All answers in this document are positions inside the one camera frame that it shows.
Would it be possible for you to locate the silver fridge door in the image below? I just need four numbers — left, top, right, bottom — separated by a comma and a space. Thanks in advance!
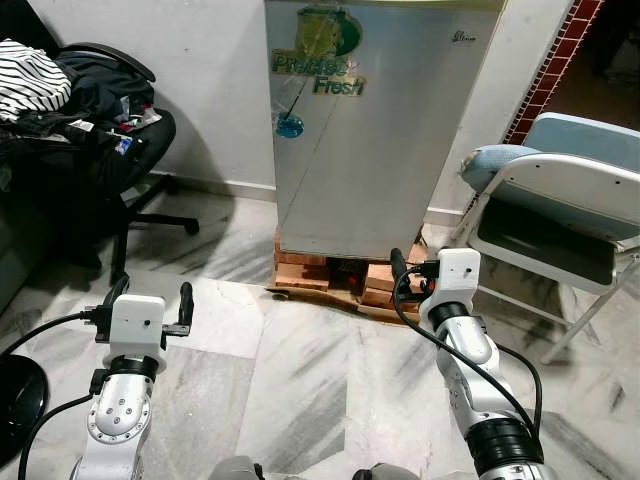
264, 0, 506, 263

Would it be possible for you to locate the brick and wood fridge base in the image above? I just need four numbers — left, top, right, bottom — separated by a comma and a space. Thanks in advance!
266, 232, 441, 323

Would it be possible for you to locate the dark couch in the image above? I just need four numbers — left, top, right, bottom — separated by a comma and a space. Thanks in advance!
0, 130, 56, 313

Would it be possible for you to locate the black swivel office chair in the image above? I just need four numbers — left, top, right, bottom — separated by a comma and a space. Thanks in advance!
30, 42, 201, 286

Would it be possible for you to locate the black round disc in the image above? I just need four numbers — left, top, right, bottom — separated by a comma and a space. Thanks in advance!
0, 354, 49, 467

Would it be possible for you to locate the grey left robot leg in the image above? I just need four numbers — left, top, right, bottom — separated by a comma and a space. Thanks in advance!
205, 455, 266, 480

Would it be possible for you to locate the light blue folding chair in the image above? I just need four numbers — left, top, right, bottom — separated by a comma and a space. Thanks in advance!
458, 112, 640, 363

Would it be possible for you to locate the dark clothes pile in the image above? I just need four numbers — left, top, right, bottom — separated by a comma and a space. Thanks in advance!
55, 50, 161, 131

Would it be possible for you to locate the black white striped cloth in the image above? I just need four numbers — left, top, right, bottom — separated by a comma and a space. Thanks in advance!
0, 38, 73, 123

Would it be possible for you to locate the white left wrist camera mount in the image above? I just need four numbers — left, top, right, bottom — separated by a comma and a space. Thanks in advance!
105, 293, 168, 373

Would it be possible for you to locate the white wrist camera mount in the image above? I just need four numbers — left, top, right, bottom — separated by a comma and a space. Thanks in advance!
435, 248, 483, 307
105, 293, 168, 373

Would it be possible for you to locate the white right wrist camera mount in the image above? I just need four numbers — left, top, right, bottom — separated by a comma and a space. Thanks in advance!
435, 248, 483, 307

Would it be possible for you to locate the black left camera cable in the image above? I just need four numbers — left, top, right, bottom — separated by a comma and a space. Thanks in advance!
0, 310, 103, 357

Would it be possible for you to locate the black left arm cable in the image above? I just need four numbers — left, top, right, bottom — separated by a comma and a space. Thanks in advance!
18, 392, 97, 480

